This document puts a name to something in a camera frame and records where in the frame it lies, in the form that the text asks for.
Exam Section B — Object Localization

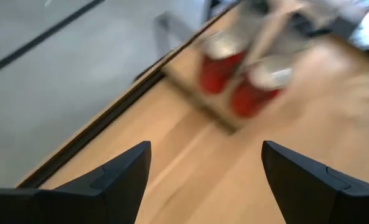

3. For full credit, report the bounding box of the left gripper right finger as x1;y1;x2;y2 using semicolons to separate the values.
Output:
261;140;369;224

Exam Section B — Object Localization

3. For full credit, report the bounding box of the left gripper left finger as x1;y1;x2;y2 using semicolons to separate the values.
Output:
0;141;152;224

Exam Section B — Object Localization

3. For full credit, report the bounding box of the red beverage can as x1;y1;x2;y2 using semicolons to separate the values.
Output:
199;30;249;95
229;55;294;119

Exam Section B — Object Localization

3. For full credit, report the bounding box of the black aluminium rig frame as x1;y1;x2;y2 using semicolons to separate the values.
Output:
16;0;244;189

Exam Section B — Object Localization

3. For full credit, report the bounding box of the wooden shelf black frame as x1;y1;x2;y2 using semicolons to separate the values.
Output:
154;0;359;135

